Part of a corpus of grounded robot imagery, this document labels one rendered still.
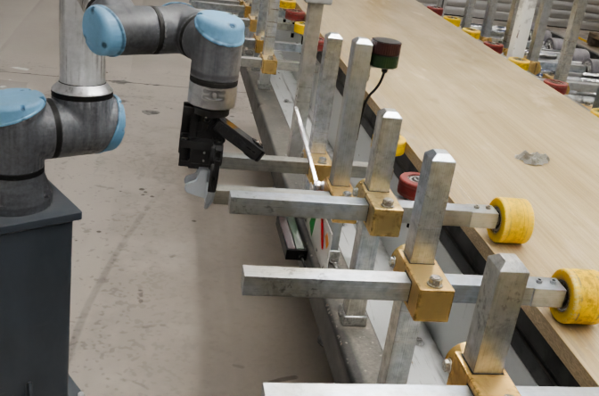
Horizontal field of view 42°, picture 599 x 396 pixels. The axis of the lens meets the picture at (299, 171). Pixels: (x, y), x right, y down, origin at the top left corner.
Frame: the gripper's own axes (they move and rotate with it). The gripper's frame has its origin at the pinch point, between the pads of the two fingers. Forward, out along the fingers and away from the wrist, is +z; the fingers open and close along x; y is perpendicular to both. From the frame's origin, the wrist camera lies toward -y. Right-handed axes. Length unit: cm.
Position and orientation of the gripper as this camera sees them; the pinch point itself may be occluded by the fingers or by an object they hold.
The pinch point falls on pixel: (210, 202)
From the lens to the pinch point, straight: 154.5
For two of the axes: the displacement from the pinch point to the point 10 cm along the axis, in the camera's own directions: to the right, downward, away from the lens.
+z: -1.5, 9.2, 3.6
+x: 1.5, 3.8, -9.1
